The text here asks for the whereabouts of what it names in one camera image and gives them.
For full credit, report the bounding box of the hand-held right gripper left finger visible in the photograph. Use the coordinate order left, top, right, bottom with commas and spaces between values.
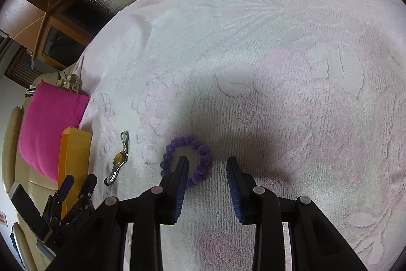
47, 156, 190, 271

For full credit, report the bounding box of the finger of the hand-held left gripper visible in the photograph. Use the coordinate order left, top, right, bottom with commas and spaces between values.
62, 174, 98, 227
47, 175, 75, 215

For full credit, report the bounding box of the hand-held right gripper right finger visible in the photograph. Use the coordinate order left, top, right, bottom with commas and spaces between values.
226, 156, 370, 271

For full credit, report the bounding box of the orange cardboard box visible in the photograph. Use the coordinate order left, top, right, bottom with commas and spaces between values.
58, 127, 93, 221

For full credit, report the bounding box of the silver wristwatch with gold face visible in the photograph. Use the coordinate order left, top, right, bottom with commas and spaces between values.
104, 131, 130, 186

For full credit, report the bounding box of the purple bead bracelet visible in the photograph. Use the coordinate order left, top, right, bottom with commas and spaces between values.
161, 135, 212, 189

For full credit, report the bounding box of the magenta cushion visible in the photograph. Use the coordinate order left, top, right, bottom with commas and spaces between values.
18, 81, 91, 184

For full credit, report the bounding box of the patterned crumpled cloth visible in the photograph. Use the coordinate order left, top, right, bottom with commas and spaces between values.
56, 74, 80, 92

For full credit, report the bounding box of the white terry towel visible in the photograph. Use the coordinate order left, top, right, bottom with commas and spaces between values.
73, 0, 406, 271

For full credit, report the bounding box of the wooden cabinet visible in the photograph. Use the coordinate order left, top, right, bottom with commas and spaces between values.
0, 0, 106, 81

